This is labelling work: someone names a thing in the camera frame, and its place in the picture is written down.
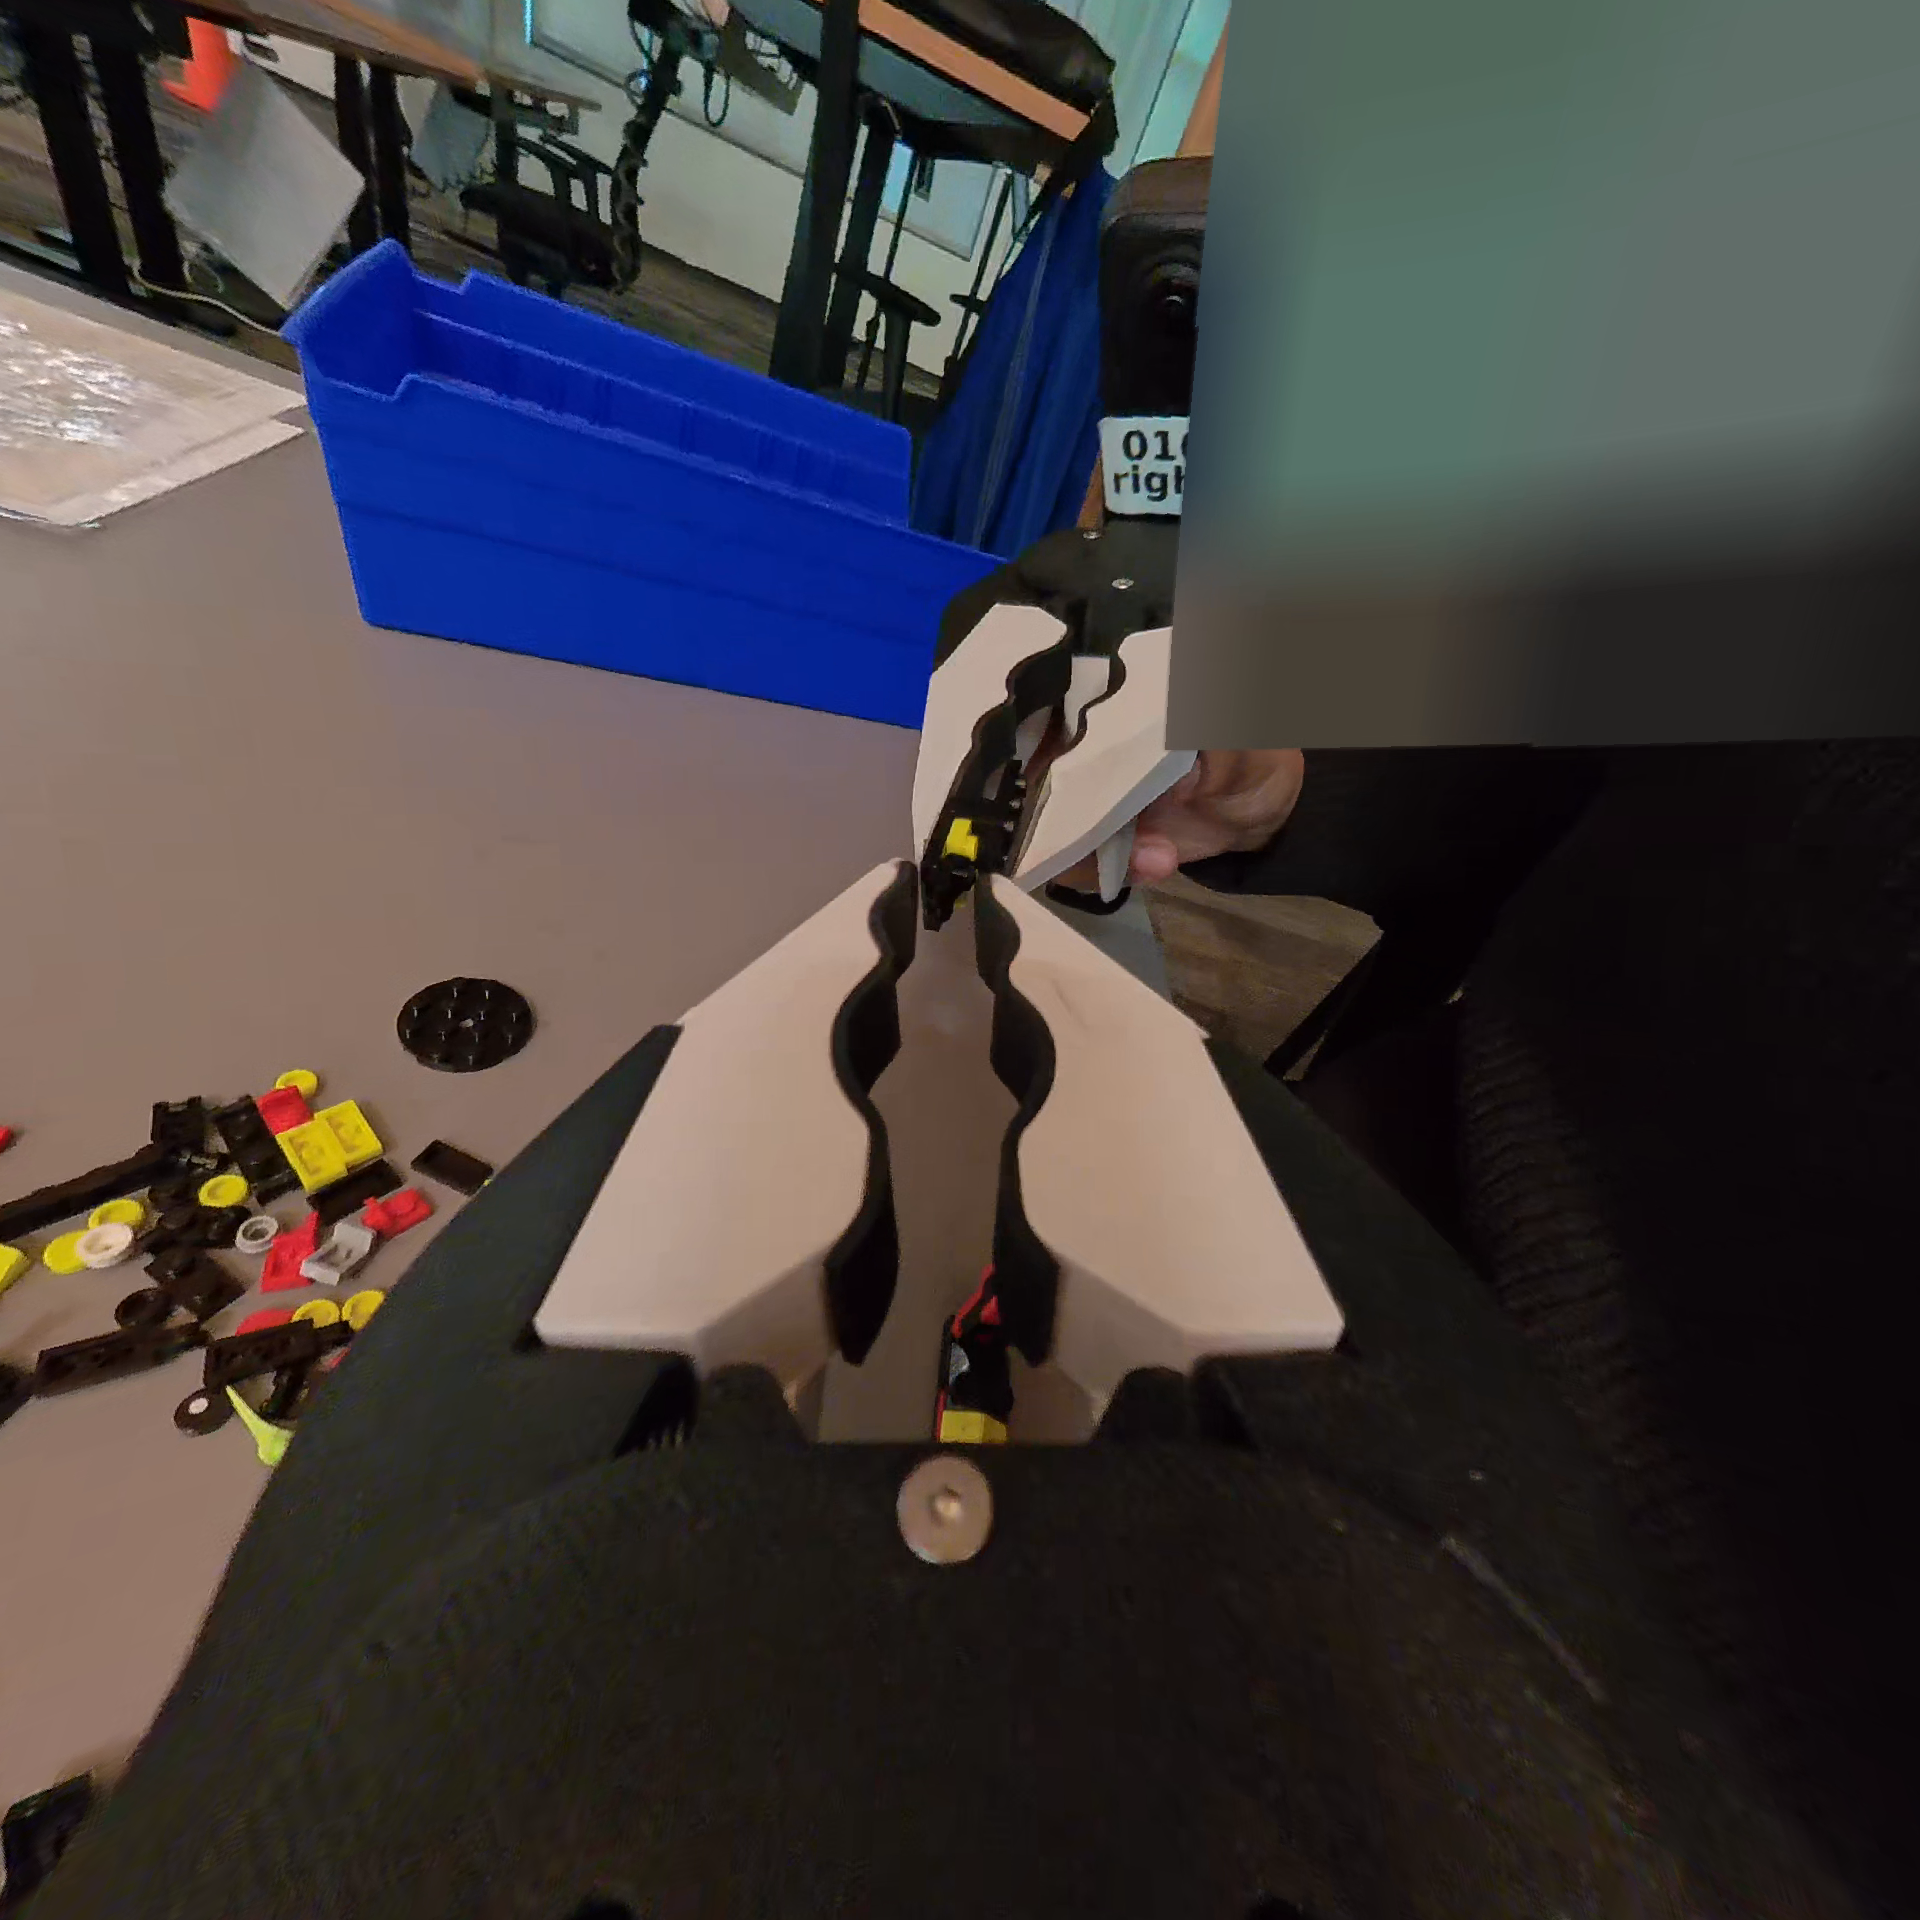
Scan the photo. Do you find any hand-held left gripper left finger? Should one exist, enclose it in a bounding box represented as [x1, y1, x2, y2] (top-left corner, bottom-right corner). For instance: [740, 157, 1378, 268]
[532, 859, 922, 1412]

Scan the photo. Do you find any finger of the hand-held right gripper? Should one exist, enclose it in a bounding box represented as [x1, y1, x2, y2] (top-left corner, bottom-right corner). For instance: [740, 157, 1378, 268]
[911, 598, 1073, 910]
[1007, 624, 1202, 889]

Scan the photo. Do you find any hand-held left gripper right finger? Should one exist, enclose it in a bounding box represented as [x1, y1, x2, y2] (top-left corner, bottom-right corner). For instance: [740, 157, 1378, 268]
[971, 872, 1347, 1425]

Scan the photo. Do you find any small black yellow lego assembly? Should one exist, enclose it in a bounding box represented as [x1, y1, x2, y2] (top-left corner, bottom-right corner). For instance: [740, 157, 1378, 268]
[918, 718, 1051, 933]

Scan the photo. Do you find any red black lego model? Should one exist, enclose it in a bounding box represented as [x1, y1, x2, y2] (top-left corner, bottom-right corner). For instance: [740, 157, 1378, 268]
[933, 1267, 1017, 1447]

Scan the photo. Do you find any pile of lego pieces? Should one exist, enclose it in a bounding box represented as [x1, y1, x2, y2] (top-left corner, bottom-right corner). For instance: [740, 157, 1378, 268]
[0, 1068, 436, 1469]

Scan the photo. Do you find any black round lego plate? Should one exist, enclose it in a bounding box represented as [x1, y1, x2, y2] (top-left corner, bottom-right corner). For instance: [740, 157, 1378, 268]
[396, 976, 537, 1071]

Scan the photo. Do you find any black lego brick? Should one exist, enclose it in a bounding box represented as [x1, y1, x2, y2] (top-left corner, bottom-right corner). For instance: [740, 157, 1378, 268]
[0, 1776, 95, 1877]

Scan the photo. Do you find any person's right hand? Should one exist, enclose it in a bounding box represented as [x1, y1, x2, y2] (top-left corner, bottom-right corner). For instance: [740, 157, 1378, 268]
[1127, 744, 1310, 889]

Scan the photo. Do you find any blue hanging jacket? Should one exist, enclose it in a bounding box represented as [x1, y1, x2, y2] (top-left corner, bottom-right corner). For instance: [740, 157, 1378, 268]
[910, 157, 1124, 559]

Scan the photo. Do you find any black stool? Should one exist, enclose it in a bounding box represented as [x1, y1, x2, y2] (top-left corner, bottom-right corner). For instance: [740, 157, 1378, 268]
[838, 269, 939, 430]

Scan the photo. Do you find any wooden top desk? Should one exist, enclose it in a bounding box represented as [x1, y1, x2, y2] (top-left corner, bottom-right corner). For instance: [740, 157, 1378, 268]
[719, 0, 1121, 392]
[30, 0, 601, 294]

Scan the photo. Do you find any blue plastic bin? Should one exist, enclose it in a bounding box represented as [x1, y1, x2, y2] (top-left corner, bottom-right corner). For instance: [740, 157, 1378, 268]
[281, 239, 1007, 732]

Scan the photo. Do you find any person's black knit sweater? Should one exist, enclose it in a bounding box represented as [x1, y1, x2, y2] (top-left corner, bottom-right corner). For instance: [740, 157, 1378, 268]
[1266, 742, 1920, 1920]

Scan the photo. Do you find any black office chair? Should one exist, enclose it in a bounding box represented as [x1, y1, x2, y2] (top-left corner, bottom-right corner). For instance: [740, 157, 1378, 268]
[457, 81, 647, 302]

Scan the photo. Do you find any grey panel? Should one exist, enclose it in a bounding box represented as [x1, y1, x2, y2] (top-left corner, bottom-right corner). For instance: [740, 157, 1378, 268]
[158, 60, 369, 308]

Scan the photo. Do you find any clear plastic bag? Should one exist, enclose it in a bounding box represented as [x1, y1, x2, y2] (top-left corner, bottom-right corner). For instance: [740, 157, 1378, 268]
[0, 286, 309, 531]

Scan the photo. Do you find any orange cone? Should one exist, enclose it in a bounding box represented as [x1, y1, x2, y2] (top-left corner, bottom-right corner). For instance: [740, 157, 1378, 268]
[158, 15, 242, 115]

